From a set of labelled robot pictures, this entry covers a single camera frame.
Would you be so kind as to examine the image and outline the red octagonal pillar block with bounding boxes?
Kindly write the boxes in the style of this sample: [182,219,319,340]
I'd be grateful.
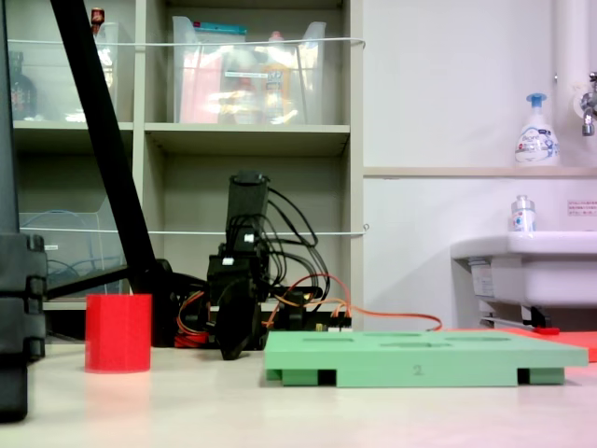
[84,293,153,374]

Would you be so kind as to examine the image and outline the clear plastic bin with bottles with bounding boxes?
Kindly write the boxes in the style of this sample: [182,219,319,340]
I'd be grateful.
[171,16,327,126]

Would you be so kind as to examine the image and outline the yellow spray bottle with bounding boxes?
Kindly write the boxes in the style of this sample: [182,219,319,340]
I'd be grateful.
[261,30,294,123]

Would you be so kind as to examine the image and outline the red text wall sticker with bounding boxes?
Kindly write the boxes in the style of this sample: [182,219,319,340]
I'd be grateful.
[566,199,597,217]

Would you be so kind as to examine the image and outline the black table clamp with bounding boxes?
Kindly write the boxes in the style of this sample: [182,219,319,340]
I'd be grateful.
[278,285,324,338]

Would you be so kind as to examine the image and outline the green shape sorter board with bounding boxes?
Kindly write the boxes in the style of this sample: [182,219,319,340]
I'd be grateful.
[263,329,590,388]

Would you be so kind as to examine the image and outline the pink pouch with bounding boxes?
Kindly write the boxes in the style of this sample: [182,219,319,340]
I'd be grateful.
[179,49,224,124]

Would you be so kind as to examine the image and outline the clear bin with blue cables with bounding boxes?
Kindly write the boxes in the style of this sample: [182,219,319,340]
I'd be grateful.
[18,195,131,302]

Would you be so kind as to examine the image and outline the metal faucet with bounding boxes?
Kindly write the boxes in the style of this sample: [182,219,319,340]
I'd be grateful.
[576,71,597,138]

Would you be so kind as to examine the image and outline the orange flat block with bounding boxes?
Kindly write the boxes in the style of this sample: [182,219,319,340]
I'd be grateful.
[440,326,597,364]

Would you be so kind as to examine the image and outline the red printed base mount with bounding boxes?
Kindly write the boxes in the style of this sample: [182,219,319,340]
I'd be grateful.
[174,329,211,350]

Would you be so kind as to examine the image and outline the white safety cord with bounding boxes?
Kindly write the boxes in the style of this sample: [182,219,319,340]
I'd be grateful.
[21,223,370,237]

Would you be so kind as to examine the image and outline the long black arm cable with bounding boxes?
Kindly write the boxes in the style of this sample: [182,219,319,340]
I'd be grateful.
[279,232,333,304]

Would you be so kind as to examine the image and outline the white soap pump bottle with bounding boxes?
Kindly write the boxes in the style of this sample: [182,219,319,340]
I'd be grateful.
[514,91,561,168]

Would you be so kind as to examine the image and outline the beige shelf unit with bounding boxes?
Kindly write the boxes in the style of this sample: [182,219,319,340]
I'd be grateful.
[0,0,366,346]

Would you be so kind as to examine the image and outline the clear plastic storage bin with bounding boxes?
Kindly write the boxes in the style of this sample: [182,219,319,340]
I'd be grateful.
[7,21,121,123]

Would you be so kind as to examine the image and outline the thin orange wire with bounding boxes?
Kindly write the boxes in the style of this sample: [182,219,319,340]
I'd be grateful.
[261,273,444,333]

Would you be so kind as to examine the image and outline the small circuit board white connectors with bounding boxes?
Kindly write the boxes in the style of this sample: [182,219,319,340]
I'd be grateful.
[312,311,354,334]

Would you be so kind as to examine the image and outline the dark glass bottle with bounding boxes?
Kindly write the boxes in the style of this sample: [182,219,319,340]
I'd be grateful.
[7,50,39,121]

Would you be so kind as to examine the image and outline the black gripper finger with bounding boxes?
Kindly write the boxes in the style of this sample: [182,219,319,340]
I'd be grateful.
[216,281,261,361]

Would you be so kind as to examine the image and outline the white sink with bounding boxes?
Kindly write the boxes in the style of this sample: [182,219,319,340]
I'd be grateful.
[450,231,597,309]

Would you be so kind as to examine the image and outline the teal package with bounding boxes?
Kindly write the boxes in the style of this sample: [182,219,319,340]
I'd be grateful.
[191,21,248,37]

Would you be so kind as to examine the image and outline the small clear sanitizer bottle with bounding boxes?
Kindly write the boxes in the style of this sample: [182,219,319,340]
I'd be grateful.
[509,194,537,233]

